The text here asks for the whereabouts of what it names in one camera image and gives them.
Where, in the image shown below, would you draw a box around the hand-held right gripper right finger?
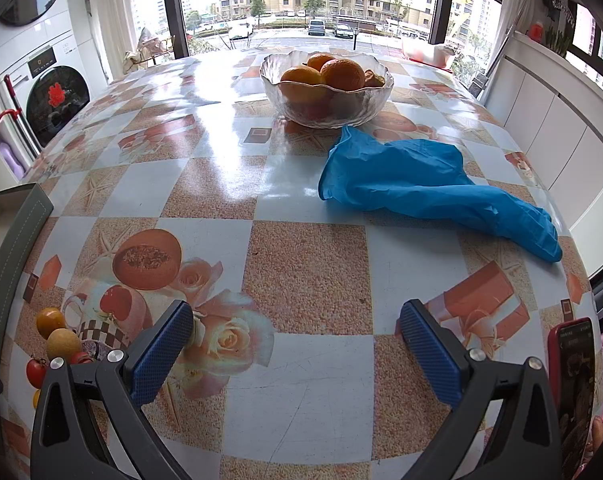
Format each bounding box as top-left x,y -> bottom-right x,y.
399,299 -> 565,480

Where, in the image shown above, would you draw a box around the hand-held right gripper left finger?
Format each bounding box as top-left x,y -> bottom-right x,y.
30,300 -> 196,480

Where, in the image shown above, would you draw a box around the pale yellow pear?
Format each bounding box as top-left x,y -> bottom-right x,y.
46,328 -> 84,362

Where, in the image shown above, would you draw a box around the golden round citrus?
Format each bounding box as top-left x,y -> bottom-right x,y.
36,307 -> 68,340

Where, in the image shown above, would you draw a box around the grey stitched box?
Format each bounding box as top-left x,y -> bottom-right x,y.
0,182 -> 55,331

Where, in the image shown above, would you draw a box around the red tomato with stem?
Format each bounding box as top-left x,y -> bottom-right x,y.
26,356 -> 50,390

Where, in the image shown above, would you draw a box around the red smartphone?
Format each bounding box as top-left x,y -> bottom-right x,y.
547,317 -> 597,480

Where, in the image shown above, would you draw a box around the blue rubber glove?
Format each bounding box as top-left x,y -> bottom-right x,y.
317,125 -> 563,262

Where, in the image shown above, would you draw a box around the purple plastic item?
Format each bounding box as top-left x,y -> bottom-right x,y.
0,132 -> 27,176

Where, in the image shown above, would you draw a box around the clear glass bowl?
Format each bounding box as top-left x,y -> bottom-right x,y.
260,50 -> 395,129

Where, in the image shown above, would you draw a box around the white cabinets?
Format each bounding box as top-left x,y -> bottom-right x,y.
484,30 -> 603,231

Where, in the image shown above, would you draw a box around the white washing machine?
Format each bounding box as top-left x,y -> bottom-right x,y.
0,25 -> 110,151

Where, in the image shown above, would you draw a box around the orange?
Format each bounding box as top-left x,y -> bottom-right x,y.
305,53 -> 338,73
320,58 -> 367,93
280,65 -> 327,88

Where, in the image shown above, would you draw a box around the clear plastic container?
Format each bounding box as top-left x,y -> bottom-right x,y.
400,35 -> 457,68

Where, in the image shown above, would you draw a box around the dried flower bundle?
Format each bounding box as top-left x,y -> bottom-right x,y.
122,27 -> 177,68

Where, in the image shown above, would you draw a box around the green potted plant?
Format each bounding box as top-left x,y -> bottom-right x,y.
544,27 -> 569,58

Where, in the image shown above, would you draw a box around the white curtain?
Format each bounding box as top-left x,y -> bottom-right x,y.
84,0 -> 127,81

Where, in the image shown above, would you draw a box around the red handled mop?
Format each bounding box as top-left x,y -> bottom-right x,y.
0,72 -> 42,153

